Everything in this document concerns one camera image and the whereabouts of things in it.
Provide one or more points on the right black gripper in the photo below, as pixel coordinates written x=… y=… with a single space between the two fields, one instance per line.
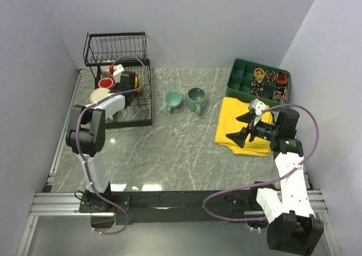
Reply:
x=240 y=137

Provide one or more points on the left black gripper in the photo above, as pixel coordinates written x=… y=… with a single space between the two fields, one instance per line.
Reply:
x=116 y=87

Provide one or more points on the yellow cup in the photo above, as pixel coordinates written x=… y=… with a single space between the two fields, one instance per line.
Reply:
x=137 y=83

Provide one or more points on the red mug white squiggles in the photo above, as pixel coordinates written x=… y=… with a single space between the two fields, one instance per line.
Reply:
x=107 y=83

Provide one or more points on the pink mug purple interior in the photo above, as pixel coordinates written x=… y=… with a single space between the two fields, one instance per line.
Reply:
x=105 y=68

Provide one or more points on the white floral mug green interior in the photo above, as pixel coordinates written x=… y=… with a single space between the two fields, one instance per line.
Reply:
x=99 y=94

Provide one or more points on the small teal cup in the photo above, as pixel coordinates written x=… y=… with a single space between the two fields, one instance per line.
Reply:
x=173 y=100

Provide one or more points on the blue-green glazed mug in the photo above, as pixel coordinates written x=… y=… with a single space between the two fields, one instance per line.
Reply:
x=196 y=100

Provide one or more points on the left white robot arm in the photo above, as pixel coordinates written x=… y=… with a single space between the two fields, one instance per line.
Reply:
x=86 y=135

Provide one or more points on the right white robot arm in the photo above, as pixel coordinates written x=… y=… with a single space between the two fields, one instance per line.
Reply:
x=293 y=227

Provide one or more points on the green compartment organizer tray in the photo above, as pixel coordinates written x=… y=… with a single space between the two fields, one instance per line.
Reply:
x=249 y=80

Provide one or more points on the black base beam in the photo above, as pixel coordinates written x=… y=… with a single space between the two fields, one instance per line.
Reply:
x=186 y=206

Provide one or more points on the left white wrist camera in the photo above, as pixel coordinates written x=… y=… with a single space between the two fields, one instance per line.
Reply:
x=115 y=72

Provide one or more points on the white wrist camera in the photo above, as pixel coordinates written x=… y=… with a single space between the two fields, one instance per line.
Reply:
x=258 y=108
x=115 y=72

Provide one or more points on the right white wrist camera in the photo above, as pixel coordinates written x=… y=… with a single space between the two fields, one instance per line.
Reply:
x=258 y=108

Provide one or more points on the black wire dish rack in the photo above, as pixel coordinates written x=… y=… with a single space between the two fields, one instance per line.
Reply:
x=130 y=50

